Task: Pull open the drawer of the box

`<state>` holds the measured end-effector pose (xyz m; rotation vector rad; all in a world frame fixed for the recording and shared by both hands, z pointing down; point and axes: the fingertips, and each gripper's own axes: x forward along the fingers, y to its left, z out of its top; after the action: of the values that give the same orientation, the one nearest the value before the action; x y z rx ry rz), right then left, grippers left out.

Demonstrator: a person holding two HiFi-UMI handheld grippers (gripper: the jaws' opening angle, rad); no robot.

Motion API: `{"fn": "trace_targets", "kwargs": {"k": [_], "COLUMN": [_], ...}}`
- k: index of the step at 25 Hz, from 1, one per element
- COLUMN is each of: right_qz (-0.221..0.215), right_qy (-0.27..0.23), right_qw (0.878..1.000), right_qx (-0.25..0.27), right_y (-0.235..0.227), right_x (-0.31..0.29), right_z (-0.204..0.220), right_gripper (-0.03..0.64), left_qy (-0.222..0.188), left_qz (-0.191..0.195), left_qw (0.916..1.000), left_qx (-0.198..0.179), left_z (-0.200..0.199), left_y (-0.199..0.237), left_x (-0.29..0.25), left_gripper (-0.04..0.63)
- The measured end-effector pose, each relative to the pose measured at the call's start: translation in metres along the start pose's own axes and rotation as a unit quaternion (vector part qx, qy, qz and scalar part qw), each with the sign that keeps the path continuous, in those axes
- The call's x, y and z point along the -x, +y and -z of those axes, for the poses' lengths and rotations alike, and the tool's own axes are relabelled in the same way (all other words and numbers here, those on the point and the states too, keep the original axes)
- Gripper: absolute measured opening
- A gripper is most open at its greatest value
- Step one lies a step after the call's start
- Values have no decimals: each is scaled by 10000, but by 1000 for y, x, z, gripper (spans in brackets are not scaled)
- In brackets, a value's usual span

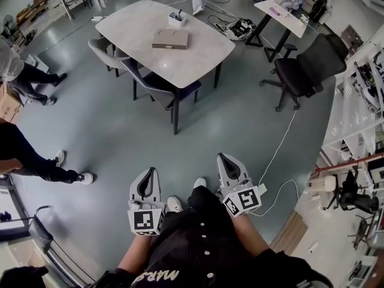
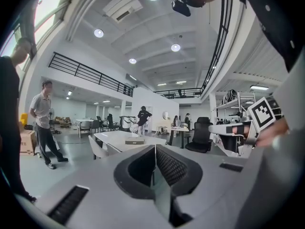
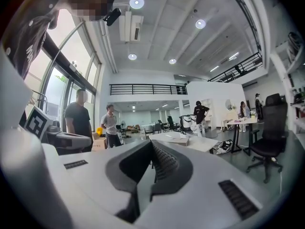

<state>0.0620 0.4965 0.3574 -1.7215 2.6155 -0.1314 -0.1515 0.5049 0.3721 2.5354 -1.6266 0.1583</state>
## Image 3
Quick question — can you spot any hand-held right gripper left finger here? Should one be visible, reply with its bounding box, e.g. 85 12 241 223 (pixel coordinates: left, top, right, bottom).
105 139 153 224

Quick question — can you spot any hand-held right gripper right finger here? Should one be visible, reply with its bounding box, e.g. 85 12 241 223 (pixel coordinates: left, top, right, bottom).
149 139 194 202

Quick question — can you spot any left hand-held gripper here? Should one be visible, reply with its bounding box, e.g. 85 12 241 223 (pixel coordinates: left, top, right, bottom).
19 105 93 150

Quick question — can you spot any beige drawer box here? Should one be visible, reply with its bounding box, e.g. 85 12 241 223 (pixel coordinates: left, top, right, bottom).
164 136 190 143

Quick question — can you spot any cardboard box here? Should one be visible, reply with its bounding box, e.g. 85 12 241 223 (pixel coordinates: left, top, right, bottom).
91 132 108 152

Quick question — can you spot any white and black robot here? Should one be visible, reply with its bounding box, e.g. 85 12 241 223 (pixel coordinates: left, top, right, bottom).
179 114 199 135

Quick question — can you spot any black and white bag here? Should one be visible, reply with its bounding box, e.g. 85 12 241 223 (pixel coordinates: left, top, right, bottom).
215 139 234 155

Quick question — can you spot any white bookshelf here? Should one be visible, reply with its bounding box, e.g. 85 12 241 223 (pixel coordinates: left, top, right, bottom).
201 98 213 130

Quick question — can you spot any white vanity table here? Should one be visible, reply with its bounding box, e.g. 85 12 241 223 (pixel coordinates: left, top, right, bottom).
221 110 240 131

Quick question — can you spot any black framed glass window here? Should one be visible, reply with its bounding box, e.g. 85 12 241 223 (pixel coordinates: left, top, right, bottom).
23 8 103 128

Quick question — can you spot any black metal railing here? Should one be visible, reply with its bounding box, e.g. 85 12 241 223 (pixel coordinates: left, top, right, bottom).
207 0 264 83
109 83 188 96

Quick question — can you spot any person's black shirt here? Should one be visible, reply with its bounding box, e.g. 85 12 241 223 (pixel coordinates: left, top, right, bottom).
2 0 74 81

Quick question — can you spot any white desk with black legs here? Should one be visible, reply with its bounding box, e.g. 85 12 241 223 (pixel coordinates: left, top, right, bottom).
226 117 264 154

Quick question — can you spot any black mesh office chair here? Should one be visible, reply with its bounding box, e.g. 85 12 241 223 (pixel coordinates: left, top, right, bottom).
245 93 289 184

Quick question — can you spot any person's head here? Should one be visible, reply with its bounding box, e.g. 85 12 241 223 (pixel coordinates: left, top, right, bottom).
68 0 116 22

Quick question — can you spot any white ceiling air conditioner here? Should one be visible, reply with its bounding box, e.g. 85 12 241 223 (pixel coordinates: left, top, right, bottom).
118 10 144 42

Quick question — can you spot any white shelving rack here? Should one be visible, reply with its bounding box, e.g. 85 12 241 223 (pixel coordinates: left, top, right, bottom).
269 31 305 135

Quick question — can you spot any black white striped object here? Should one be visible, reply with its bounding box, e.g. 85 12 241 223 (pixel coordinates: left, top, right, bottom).
287 31 305 57

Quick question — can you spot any black head-worn camera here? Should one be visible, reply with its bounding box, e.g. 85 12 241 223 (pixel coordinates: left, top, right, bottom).
102 8 122 26

